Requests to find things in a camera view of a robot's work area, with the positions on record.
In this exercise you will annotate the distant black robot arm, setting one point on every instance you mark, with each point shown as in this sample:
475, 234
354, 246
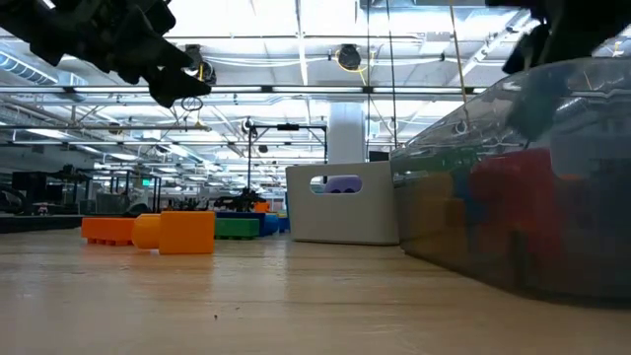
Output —
239, 202

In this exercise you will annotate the white square pillar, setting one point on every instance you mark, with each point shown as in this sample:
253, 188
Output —
346, 133

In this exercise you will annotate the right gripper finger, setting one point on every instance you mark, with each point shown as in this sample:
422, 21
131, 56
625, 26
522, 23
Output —
532, 89

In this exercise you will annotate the white plastic bin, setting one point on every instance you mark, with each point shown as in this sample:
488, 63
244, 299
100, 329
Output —
345, 222

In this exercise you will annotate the distant black rig frame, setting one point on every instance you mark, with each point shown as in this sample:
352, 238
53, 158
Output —
287, 127

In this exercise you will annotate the green toy brick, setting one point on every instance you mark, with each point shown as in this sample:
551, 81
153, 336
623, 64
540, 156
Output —
236, 228

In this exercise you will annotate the grey translucent plastic bin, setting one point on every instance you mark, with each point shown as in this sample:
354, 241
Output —
591, 123

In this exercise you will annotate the distant dark workstations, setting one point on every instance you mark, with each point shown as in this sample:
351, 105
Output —
29, 187

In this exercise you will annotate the orange toy brick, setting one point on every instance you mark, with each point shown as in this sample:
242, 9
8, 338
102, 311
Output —
108, 229

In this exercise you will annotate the large orange peg block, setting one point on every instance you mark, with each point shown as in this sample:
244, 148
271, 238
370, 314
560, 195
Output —
187, 232

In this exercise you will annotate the red toy brick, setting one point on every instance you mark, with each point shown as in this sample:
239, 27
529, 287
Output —
512, 197

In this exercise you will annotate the distant orange box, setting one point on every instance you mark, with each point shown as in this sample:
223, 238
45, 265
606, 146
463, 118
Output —
261, 207

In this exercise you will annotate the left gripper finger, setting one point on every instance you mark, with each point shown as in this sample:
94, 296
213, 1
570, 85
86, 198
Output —
158, 61
177, 89

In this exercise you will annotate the black perforated computer case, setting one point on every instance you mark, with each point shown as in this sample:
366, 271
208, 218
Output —
378, 156

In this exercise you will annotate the large green peg block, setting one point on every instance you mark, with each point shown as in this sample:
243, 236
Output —
443, 160

